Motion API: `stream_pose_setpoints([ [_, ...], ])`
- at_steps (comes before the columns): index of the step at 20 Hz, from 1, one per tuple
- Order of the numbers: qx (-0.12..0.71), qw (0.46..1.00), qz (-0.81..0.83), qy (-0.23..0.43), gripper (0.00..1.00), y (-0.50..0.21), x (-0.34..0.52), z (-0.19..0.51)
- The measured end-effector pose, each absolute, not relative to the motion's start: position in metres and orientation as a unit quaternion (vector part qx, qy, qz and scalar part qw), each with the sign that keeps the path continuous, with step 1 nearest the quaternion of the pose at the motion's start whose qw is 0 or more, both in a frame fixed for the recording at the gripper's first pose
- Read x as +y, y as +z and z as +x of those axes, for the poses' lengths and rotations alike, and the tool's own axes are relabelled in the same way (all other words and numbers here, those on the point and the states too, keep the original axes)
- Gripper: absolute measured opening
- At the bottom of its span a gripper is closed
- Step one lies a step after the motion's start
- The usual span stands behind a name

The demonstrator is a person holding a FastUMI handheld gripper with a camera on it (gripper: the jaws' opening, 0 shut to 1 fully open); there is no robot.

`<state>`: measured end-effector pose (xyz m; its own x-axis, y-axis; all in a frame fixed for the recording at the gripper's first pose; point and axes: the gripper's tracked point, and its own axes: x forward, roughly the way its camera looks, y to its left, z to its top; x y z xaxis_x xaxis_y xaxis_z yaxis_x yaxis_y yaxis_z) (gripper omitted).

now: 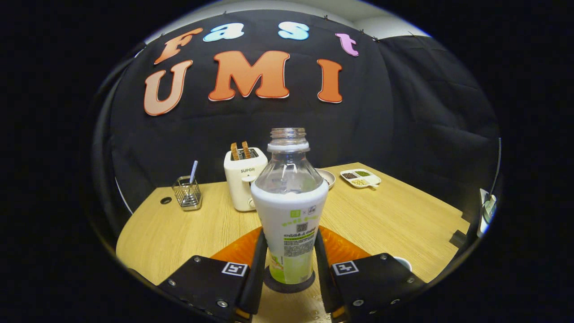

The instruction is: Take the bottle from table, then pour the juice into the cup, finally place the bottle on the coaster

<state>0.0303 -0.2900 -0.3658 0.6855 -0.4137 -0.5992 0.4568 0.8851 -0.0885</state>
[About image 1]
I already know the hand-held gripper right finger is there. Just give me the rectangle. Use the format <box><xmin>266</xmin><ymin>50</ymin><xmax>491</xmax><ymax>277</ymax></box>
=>
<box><xmin>314</xmin><ymin>226</ymin><xmax>426</xmax><ymax>323</ymax></box>

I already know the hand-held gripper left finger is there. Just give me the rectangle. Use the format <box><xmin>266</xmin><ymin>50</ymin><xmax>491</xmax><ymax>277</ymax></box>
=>
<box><xmin>158</xmin><ymin>227</ymin><xmax>268</xmax><ymax>323</ymax></box>

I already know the dark brown round coaster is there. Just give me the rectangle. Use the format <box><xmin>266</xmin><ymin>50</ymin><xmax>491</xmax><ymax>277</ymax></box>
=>
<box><xmin>264</xmin><ymin>266</ymin><xmax>316</xmax><ymax>294</ymax></box>

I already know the clear juice bottle white label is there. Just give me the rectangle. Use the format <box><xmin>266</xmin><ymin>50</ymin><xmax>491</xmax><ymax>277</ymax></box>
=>
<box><xmin>250</xmin><ymin>128</ymin><xmax>329</xmax><ymax>285</ymax></box>

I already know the white toaster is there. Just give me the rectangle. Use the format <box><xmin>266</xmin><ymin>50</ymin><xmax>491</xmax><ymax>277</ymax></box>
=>
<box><xmin>224</xmin><ymin>147</ymin><xmax>269</xmax><ymax>212</ymax></box>

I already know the wooden table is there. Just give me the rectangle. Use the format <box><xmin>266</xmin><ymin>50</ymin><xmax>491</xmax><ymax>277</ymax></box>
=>
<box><xmin>116</xmin><ymin>162</ymin><xmax>470</xmax><ymax>323</ymax></box>

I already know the round beige plate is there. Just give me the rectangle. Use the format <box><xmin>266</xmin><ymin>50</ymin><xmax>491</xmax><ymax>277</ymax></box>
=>
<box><xmin>315</xmin><ymin>168</ymin><xmax>336</xmax><ymax>191</ymax></box>

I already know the white divided seed dish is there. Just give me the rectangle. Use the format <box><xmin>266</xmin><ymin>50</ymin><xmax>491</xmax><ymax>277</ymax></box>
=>
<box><xmin>339</xmin><ymin>169</ymin><xmax>382</xmax><ymax>189</ymax></box>

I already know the black backdrop cloth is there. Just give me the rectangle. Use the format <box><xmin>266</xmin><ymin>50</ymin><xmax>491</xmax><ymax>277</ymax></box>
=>
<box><xmin>92</xmin><ymin>9</ymin><xmax>500</xmax><ymax>234</ymax></box>

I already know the wire mesh utensil holder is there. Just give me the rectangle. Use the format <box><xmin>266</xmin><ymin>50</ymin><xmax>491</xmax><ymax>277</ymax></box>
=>
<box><xmin>172</xmin><ymin>175</ymin><xmax>203</xmax><ymax>211</ymax></box>

